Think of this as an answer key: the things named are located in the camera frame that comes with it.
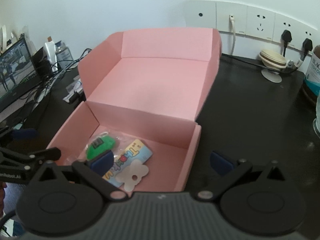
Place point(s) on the clear bottle blue label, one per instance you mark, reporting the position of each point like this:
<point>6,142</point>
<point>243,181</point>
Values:
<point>62,52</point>

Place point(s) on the pink cardboard box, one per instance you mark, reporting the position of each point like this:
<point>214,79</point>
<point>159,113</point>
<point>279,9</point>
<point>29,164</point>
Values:
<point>155,85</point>

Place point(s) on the white tube brown cap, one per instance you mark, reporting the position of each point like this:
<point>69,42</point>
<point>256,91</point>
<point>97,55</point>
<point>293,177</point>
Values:
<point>50,51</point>

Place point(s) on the black wall plug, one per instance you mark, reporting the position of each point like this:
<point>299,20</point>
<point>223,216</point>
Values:
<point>307,45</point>
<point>286,36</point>

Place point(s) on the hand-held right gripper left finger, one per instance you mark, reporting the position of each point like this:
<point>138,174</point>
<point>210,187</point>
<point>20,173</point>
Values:
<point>102,163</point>

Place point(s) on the tape roll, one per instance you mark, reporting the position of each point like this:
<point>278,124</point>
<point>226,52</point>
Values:
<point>3,38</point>

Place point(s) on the clear glass cup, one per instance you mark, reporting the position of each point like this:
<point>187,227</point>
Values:
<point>317,122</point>

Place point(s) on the white wall socket panel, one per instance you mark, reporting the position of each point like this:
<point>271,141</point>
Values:
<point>250,20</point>

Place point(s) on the green toy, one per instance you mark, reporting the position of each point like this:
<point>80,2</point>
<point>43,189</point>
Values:
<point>100,146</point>

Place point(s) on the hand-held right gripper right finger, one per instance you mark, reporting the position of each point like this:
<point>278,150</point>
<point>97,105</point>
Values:
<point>221,163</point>

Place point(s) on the bagged colourful sticker card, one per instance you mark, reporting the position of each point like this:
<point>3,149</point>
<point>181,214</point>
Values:
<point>135,155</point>

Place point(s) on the small black speaker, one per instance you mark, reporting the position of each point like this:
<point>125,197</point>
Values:
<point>42,62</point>

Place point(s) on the brown supplement bottle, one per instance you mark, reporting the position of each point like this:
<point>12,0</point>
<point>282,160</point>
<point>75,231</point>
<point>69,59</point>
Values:
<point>312,75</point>

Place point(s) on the black wooden desktop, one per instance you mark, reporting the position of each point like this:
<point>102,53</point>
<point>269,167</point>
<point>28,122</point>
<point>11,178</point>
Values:
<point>250,110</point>

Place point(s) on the beige round suction holder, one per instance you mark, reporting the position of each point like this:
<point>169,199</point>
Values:
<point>272,60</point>

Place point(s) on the black monitor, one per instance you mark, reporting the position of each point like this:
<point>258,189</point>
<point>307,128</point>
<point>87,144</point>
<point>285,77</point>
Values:
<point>15,70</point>

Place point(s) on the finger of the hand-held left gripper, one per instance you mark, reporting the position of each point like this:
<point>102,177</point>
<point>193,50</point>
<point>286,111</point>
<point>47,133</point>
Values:
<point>23,133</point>
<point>42,154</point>

